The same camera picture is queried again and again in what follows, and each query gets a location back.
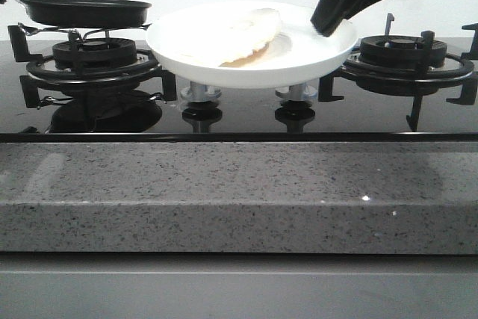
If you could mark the white round plate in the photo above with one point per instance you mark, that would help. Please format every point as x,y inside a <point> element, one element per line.
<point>296,55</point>

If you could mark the fried egg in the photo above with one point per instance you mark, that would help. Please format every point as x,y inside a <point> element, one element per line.
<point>226,38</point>

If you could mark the black frying pan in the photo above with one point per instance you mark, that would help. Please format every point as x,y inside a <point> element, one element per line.
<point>87,13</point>

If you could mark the right black gas burner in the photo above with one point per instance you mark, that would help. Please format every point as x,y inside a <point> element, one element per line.
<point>395,51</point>

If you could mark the black gas burner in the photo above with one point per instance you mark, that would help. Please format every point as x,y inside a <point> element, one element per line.
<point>395,51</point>
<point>100,53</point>

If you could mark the right black burner grate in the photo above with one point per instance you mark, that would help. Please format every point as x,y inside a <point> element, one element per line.
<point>437,70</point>

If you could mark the black burner grate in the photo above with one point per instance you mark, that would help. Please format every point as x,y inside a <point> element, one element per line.
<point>437,70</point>
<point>81,83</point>

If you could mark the right silver stove knob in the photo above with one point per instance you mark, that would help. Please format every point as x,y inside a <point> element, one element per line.
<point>297,93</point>

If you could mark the silver stove knob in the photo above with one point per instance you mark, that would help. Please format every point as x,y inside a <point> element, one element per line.
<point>297,93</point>
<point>200,93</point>

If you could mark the black glass cooktop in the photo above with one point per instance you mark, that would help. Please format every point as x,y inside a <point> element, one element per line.
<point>358,110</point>

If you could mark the left silver stove knob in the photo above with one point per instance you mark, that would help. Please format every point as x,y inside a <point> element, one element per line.
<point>200,93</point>

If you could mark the left black burner grate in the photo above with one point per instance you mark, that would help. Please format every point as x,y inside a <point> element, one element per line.
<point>81,83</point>

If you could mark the left black gas burner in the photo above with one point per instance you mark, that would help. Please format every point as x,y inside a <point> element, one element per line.
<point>100,53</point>

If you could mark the grey speckled stone countertop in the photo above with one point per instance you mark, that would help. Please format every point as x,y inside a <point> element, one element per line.
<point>349,198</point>

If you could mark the grey cabinet front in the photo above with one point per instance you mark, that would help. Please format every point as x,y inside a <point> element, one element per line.
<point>237,286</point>

